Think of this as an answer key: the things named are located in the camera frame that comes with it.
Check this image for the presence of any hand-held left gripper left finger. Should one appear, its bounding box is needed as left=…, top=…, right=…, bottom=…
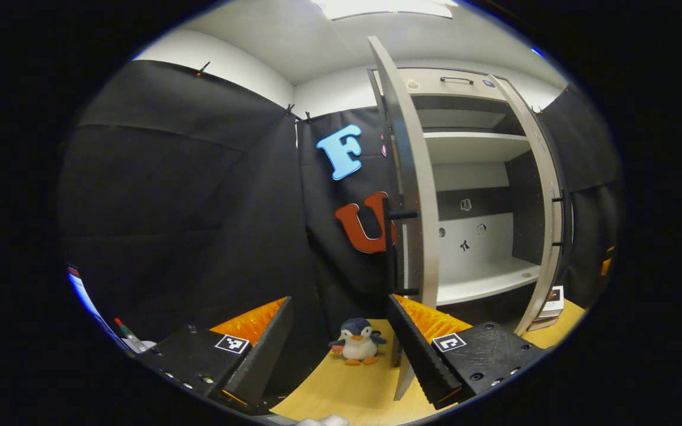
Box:
left=139, top=296, right=295, bottom=413

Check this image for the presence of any penguin plush toy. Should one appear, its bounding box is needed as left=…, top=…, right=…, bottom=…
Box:
left=328, top=318, right=388, bottom=366

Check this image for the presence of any large ceiling light panel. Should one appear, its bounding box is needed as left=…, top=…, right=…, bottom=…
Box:
left=311, top=0, right=454, bottom=20

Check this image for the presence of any grey cabinet drawer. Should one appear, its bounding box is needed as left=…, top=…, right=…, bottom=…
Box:
left=397, top=68, right=507, bottom=101

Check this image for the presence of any grey cabinet door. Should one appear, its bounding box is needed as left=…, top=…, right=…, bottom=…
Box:
left=491, top=74, right=567, bottom=336
left=366, top=35, right=441, bottom=402

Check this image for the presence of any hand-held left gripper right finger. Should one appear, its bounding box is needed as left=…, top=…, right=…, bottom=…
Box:
left=384, top=294, right=546, bottom=412

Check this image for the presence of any red-capped pen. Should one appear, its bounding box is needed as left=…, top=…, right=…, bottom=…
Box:
left=114, top=318, right=147, bottom=353

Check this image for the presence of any grey cabinet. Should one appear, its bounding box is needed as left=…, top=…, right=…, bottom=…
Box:
left=371, top=67, right=567, bottom=332

